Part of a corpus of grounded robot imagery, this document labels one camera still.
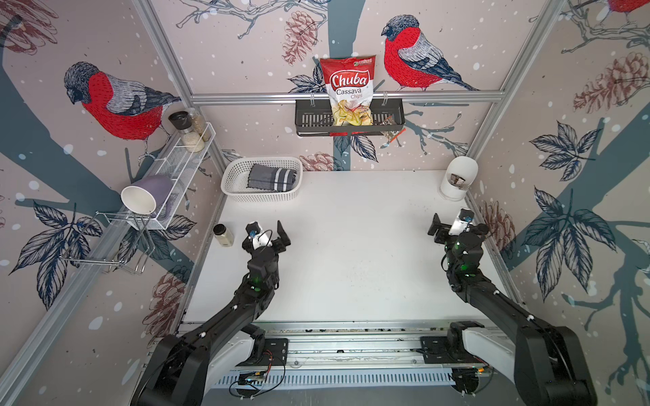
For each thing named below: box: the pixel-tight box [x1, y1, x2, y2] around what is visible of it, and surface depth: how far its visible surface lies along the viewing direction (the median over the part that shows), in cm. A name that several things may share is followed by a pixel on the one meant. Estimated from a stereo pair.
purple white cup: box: [121, 175, 174, 216], surface depth 63 cm
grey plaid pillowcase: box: [247, 163, 298, 193], surface depth 116 cm
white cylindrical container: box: [440, 155, 479, 202], surface depth 108 cm
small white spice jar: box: [213, 223, 234, 247], surface depth 94 cm
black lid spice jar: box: [168, 110, 205, 154], surface depth 83 cm
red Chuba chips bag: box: [319, 54, 377, 127], surface depth 84 cm
